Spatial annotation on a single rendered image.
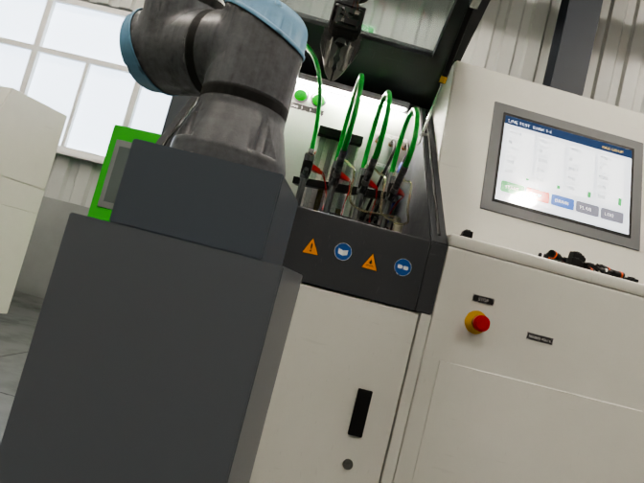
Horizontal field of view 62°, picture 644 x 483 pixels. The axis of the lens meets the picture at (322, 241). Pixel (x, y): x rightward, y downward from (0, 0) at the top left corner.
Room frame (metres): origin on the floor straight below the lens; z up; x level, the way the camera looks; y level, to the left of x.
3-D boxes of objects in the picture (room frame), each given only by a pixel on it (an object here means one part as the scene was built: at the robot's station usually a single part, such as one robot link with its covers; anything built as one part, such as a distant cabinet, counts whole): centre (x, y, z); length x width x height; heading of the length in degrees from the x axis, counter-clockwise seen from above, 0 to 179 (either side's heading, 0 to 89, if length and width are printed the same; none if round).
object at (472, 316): (1.16, -0.38, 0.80); 0.05 x 0.04 x 0.05; 93
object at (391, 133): (1.69, -0.14, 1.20); 0.13 x 0.03 x 0.31; 93
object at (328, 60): (1.13, 0.08, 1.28); 0.06 x 0.03 x 0.09; 3
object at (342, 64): (1.14, 0.05, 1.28); 0.06 x 0.03 x 0.09; 3
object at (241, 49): (0.69, 0.15, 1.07); 0.13 x 0.12 x 0.14; 64
